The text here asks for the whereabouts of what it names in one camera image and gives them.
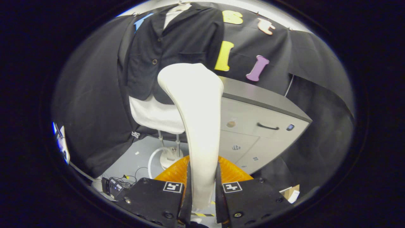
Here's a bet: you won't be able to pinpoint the white garment steamer base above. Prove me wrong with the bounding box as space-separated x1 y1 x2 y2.
157 130 184 170

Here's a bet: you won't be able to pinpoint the black backdrop cloth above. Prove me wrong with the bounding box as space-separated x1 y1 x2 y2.
51 3 355 193

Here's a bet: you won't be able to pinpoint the cardboard box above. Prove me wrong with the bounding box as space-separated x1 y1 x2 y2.
279 184 300 204

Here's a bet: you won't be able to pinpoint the small black device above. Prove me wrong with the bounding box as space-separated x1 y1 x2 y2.
101 177 131 200

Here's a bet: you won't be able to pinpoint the black suit jacket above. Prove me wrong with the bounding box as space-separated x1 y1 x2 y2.
118 3 225 105

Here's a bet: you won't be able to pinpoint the thin white wall cable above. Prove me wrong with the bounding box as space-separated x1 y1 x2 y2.
284 74 295 97

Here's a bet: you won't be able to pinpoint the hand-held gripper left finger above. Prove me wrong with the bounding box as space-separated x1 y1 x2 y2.
116 155 193 228

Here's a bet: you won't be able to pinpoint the grey cabinet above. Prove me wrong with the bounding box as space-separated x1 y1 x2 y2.
218 75 313 175

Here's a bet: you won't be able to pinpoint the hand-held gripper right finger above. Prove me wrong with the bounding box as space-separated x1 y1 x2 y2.
216 155 291 228

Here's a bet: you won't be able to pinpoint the thin black floor cables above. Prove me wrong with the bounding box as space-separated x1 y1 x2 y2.
122 167 149 186

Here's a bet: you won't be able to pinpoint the white garment steamer head with hose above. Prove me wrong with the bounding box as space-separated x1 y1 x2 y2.
148 63 224 211

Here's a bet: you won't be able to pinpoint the white shirt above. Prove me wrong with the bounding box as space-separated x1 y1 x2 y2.
129 8 187 135

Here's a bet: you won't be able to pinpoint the white and blue object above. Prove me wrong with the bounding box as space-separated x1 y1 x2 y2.
52 121 71 165

